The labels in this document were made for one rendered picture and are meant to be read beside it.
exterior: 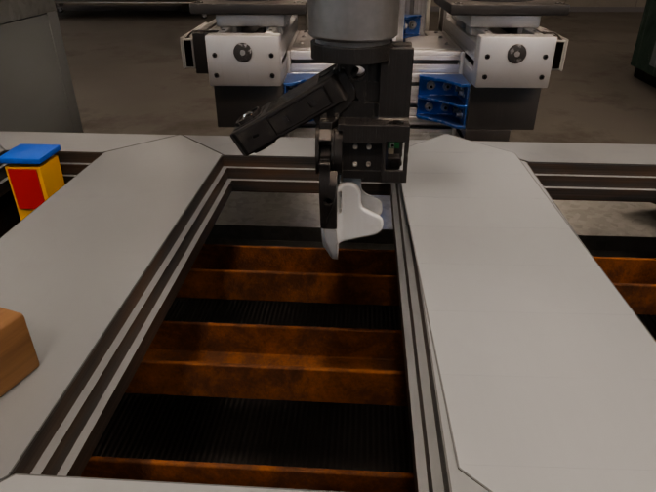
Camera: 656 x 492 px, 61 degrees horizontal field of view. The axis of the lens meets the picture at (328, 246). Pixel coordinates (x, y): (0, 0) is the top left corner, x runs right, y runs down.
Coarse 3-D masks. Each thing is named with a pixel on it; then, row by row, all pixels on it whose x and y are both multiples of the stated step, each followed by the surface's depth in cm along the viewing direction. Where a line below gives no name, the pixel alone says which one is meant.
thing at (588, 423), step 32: (448, 384) 40; (480, 384) 40; (512, 384) 40; (544, 384) 40; (576, 384) 40; (608, 384) 40; (640, 384) 40; (448, 416) 38; (480, 416) 38; (512, 416) 38; (544, 416) 38; (576, 416) 38; (608, 416) 38; (640, 416) 38; (480, 448) 35; (512, 448) 35; (544, 448) 35; (576, 448) 35; (608, 448) 35; (640, 448) 35
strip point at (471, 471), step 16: (480, 480) 33; (496, 480) 33; (512, 480) 33; (528, 480) 33; (544, 480) 33; (560, 480) 33; (576, 480) 33; (592, 480) 33; (608, 480) 33; (624, 480) 33; (640, 480) 33
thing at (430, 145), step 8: (416, 144) 86; (424, 144) 86; (432, 144) 86; (440, 144) 86; (448, 144) 86; (456, 144) 86; (464, 144) 86; (472, 144) 86; (480, 144) 86; (464, 152) 83; (472, 152) 83; (480, 152) 83; (488, 152) 83; (496, 152) 83; (504, 152) 83; (512, 152) 83
